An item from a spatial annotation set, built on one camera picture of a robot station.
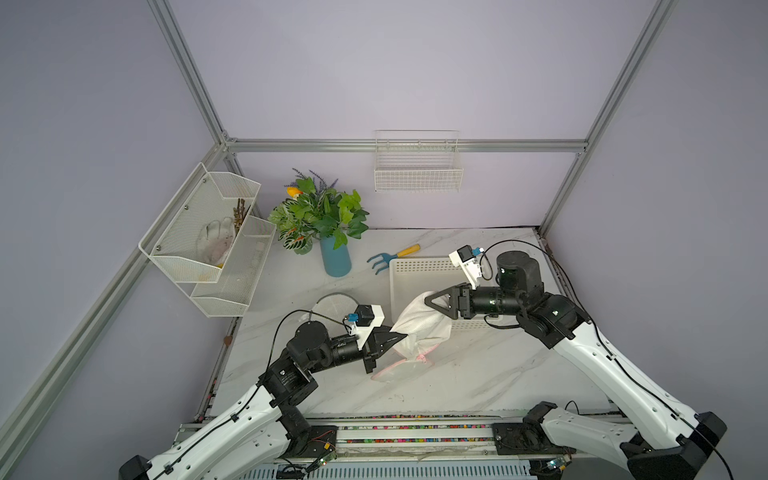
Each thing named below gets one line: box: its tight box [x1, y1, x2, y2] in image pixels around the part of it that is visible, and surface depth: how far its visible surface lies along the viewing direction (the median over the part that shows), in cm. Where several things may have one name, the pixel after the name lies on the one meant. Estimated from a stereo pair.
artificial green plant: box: [268, 168, 370, 255], surface depth 82 cm
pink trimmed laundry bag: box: [372, 291, 453, 382], surface depth 63 cm
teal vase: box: [320, 235, 352, 277], surface depth 109 cm
